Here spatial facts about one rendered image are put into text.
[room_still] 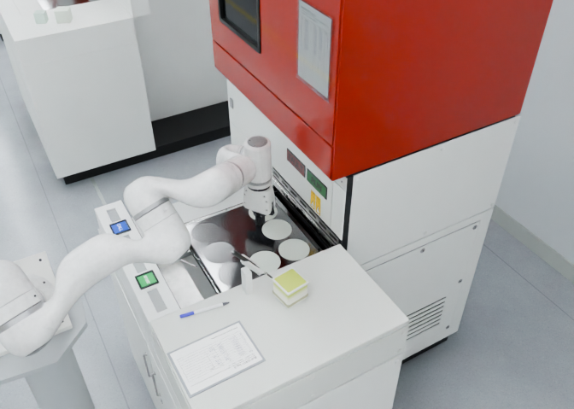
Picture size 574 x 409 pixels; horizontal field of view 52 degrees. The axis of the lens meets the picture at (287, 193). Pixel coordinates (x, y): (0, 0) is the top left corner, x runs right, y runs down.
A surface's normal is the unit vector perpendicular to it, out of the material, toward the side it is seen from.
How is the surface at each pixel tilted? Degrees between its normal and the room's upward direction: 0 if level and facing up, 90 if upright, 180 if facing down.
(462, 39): 90
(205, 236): 0
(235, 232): 0
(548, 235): 90
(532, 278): 0
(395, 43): 90
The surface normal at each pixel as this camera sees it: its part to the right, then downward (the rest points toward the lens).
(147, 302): 0.00, -0.78
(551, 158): -0.87, 0.31
